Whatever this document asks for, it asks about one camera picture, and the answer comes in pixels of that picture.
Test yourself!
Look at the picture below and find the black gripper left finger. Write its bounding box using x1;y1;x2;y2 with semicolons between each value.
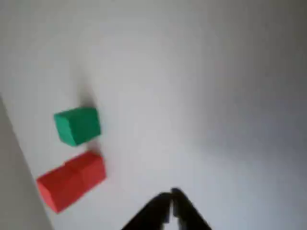
121;192;173;230

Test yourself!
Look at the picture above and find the green cube block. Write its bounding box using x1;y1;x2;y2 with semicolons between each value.
53;106;102;147

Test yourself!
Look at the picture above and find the red cube block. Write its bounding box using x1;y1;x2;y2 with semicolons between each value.
36;164;84;214
64;150;107;190

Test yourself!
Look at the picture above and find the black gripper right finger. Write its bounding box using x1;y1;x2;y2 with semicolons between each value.
171;187;213;230

